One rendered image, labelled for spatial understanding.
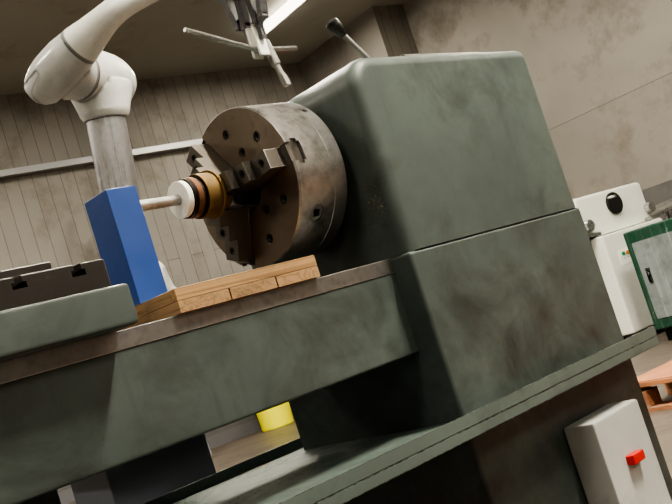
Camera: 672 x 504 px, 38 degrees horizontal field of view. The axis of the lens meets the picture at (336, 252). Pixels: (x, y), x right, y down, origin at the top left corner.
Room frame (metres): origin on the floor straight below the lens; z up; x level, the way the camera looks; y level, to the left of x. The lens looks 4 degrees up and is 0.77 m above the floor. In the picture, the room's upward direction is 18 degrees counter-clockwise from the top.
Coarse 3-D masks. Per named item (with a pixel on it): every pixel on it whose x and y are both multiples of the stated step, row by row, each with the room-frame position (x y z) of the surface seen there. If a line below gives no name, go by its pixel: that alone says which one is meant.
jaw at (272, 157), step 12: (288, 144) 1.75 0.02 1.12; (264, 156) 1.72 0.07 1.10; (276, 156) 1.74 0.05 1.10; (288, 156) 1.74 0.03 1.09; (300, 156) 1.75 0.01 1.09; (240, 168) 1.74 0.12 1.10; (252, 168) 1.75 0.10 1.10; (264, 168) 1.73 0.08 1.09; (276, 168) 1.73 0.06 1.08; (228, 180) 1.74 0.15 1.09; (240, 180) 1.75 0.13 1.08; (252, 180) 1.74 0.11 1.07; (264, 180) 1.78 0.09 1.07; (228, 192) 1.75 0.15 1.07; (240, 192) 1.79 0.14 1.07
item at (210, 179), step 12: (180, 180) 1.74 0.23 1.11; (192, 180) 1.73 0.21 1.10; (204, 180) 1.74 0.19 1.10; (216, 180) 1.75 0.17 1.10; (204, 192) 1.73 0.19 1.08; (216, 192) 1.74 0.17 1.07; (204, 204) 1.73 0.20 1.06; (216, 204) 1.75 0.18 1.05; (228, 204) 1.79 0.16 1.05; (192, 216) 1.74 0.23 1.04; (204, 216) 1.76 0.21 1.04; (216, 216) 1.78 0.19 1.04
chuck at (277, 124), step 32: (224, 128) 1.84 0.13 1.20; (256, 128) 1.78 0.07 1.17; (288, 128) 1.76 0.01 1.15; (320, 160) 1.77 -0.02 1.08; (256, 192) 1.92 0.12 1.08; (288, 192) 1.76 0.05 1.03; (320, 192) 1.77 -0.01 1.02; (256, 224) 1.84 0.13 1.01; (288, 224) 1.78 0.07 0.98; (320, 224) 1.81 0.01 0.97; (256, 256) 1.86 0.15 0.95; (288, 256) 1.83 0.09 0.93
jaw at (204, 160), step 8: (200, 144) 1.88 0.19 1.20; (192, 152) 1.87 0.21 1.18; (200, 152) 1.86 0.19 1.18; (208, 152) 1.87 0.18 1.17; (216, 152) 1.88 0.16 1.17; (192, 160) 1.88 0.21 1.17; (200, 160) 1.83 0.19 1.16; (208, 160) 1.84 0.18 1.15; (216, 160) 1.85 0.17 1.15; (224, 160) 1.86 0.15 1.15; (192, 168) 1.84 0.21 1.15; (200, 168) 1.81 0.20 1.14; (208, 168) 1.82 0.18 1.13; (216, 168) 1.83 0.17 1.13; (224, 168) 1.84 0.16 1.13; (232, 168) 1.85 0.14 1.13
